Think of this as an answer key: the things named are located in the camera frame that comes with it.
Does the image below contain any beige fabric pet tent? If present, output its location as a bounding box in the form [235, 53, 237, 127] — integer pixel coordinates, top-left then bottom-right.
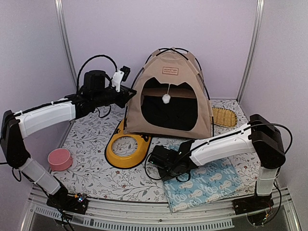
[123, 48, 212, 140]

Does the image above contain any blue snowman pattern mat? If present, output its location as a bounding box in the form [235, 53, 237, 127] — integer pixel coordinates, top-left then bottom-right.
[163, 158, 245, 213]

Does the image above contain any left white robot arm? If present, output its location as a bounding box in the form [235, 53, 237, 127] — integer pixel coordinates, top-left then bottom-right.
[0, 66, 136, 195]

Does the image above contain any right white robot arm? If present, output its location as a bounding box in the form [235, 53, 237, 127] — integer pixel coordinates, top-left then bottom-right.
[148, 114, 289, 196]

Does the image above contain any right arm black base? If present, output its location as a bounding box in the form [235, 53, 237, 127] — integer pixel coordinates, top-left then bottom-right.
[232, 194, 274, 226]

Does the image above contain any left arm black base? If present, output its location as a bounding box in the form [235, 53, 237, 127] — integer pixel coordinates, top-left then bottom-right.
[47, 187, 89, 215]

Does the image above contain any yellow pet bowl stand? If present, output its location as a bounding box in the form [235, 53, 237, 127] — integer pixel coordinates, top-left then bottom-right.
[104, 121, 152, 169]

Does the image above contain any white pompom hanging toy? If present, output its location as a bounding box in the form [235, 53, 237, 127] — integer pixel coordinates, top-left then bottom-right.
[162, 84, 171, 104]

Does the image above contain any golden leaf shaped tray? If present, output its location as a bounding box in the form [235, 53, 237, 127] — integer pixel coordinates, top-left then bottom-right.
[212, 107, 238, 128]

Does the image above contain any pink round bowl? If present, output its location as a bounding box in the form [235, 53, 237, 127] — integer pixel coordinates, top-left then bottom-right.
[48, 148, 73, 171]

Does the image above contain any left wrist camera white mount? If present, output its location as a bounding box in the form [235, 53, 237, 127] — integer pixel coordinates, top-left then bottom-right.
[111, 70, 124, 92]

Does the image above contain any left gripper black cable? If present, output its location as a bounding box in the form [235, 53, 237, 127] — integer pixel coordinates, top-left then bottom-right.
[76, 54, 118, 118]

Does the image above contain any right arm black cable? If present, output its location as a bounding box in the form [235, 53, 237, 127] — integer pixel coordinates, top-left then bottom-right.
[144, 122, 294, 181]

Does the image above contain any aluminium front rail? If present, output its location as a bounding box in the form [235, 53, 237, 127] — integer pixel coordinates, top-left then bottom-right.
[21, 187, 303, 231]

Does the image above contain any left aluminium frame post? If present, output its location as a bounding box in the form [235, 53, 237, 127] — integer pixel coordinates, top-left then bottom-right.
[54, 0, 84, 104]

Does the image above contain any aluminium frame post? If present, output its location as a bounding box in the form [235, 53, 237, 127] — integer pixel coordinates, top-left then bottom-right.
[54, 0, 84, 104]
[236, 0, 265, 104]

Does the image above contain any right aluminium frame post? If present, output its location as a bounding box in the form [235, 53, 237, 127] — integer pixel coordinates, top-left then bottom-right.
[236, 0, 265, 104]

